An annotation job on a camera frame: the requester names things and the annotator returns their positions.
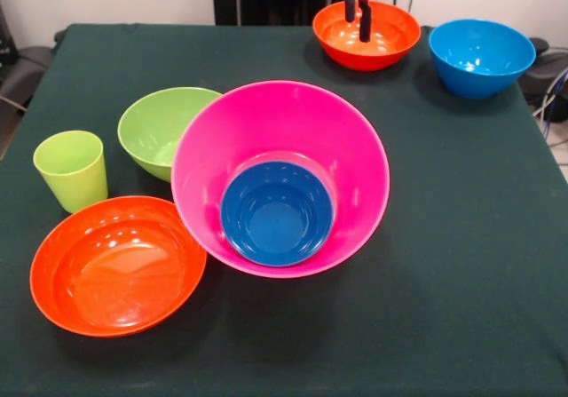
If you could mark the black equipment box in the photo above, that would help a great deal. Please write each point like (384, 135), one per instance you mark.
(5, 37)

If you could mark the black pedestal foot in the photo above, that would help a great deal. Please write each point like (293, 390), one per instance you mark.
(548, 68)
(22, 73)

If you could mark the small dark blue bowl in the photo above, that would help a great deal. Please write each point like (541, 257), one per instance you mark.
(277, 219)

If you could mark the large pink bowl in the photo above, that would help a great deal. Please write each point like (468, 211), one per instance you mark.
(284, 121)

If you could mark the dark green table cloth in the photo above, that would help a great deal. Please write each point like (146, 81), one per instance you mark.
(444, 281)

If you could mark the green bowl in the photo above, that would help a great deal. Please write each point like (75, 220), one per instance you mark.
(151, 130)

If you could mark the light blue bowl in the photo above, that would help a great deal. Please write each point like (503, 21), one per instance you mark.
(481, 59)

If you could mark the light green cup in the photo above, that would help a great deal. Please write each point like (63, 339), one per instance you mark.
(71, 175)

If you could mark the red-orange bowl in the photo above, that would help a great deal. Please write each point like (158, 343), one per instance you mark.
(115, 268)
(386, 46)

